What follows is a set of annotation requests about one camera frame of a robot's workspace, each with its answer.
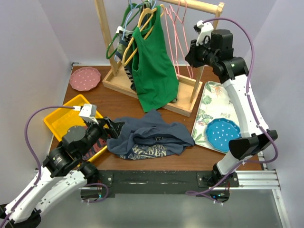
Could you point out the pink dotted plate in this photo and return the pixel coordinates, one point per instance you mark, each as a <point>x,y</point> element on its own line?
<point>85,79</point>

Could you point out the floral patterned tray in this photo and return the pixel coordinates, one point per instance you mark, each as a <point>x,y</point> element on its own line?
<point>215,103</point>

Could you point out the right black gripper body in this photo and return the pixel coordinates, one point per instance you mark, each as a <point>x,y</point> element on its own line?
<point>202,55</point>

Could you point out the green plastic hanger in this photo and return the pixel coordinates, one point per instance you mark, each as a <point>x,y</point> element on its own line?
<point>114,40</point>

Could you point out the zebra striped garment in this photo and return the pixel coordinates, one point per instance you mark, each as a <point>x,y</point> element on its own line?
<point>128,68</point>

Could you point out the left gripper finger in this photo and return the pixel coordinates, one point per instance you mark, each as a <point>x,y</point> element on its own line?
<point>111,123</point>
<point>114,130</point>

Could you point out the green tank top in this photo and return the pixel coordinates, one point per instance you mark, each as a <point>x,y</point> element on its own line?
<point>153,73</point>

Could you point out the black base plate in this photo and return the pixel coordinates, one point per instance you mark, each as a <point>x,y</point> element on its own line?
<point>157,182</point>

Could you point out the wooden clothes rack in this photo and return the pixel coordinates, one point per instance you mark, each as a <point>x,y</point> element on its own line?
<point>189,89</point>

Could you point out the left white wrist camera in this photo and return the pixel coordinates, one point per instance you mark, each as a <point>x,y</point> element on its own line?
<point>87,112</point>

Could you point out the red tank top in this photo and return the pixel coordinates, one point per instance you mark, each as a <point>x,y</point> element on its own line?
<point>95,151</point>

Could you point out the blue grey tank top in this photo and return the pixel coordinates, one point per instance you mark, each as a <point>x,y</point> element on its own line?
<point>149,137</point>

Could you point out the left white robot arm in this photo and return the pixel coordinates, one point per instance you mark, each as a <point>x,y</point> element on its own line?
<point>63,171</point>

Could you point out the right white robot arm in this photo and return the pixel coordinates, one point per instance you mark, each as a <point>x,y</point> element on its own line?
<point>214,48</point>

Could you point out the olive green garment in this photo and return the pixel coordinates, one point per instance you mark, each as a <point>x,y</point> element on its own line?
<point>121,47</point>

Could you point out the pink wire hanger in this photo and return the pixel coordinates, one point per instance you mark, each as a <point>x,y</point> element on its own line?
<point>190,71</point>
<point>175,46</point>

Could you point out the light blue plastic hanger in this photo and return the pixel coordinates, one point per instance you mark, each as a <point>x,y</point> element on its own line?
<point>122,33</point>

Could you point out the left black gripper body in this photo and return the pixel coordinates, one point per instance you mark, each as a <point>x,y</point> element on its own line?
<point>95,131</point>

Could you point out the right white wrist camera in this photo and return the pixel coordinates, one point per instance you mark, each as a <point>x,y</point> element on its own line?
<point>203,29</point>

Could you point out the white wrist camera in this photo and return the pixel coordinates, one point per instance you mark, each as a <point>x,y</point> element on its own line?
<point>87,112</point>
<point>203,29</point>

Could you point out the blue dotted plate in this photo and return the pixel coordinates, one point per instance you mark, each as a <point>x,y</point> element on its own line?
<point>220,132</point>

